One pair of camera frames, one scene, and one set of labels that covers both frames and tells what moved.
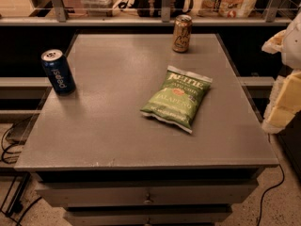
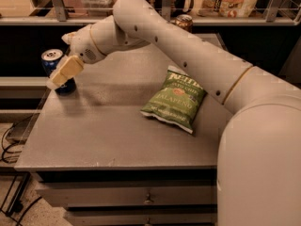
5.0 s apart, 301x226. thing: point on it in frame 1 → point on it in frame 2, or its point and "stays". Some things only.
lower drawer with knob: [148, 217] stays
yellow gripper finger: [275, 44] → [69, 37]
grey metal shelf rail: [59, 18] stays
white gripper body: [293, 46] → [82, 45]
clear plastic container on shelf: [97, 1] stays
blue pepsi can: [58, 72] stays
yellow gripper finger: [286, 104] → [71, 68]
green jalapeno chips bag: [178, 100] stays
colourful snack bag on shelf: [229, 1] stays
